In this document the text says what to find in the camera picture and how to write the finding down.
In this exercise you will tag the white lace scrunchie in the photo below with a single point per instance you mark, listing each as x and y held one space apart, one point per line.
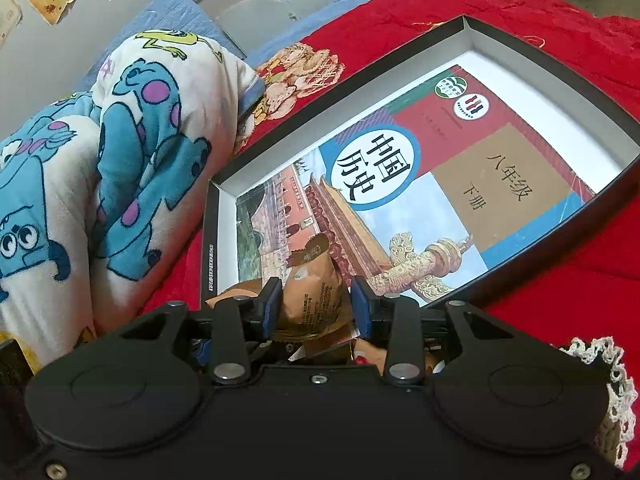
616 431

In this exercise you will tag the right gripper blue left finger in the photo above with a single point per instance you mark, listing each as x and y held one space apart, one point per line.
262 318

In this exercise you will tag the blue pillow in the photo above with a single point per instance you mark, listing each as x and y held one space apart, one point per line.
184 15

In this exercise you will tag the Chinese history textbook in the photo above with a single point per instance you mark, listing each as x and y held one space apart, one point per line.
432 187

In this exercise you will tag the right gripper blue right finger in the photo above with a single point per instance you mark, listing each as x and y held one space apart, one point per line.
367 310

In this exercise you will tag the brown pyramid snack packet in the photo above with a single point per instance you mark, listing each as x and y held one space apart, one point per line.
315 301

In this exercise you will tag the cartoon monster fleece blanket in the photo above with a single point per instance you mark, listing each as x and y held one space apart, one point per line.
101 191

